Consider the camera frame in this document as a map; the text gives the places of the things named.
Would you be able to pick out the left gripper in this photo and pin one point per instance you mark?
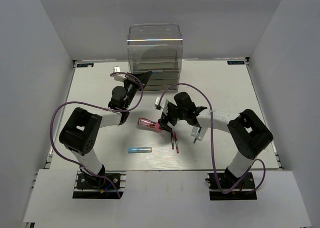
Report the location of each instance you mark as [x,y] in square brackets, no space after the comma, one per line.
[144,77]

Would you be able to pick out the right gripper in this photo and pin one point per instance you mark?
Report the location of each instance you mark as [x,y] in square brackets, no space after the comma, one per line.
[167,117]

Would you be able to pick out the pink capped clip jar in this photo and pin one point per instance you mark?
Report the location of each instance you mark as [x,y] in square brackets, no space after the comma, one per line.
[144,123]

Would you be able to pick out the clear plastic drawer organizer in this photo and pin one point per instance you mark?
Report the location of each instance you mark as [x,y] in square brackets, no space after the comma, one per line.
[157,48]

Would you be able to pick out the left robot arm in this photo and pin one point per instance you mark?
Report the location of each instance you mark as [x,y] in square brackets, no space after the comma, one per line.
[81,129]

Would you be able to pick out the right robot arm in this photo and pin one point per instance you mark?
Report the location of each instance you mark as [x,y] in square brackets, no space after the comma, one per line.
[249,133]

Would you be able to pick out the purple pen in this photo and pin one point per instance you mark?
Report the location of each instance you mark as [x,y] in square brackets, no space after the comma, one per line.
[172,140]

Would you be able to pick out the red pen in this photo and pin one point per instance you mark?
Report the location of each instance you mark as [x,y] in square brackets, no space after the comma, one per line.
[176,142]

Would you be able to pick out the blue eraser stick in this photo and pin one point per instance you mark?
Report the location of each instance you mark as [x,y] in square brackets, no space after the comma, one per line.
[135,150]

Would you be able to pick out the green pen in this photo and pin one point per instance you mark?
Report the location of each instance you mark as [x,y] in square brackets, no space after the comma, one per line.
[197,135]

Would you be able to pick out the orange capped highlighter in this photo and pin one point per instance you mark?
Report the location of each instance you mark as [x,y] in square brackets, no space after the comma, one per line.
[202,133]

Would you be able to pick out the left blue table label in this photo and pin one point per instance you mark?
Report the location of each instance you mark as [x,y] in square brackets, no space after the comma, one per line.
[85,65]

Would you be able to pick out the blue table label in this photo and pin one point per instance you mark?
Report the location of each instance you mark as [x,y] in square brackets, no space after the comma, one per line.
[235,62]
[85,65]

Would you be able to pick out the right blue table label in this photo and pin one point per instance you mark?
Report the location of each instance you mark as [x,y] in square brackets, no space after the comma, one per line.
[235,62]

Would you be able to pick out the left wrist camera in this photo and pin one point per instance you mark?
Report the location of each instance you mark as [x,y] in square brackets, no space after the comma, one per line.
[118,75]

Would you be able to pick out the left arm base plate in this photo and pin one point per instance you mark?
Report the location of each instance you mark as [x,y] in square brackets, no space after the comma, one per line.
[99,189]

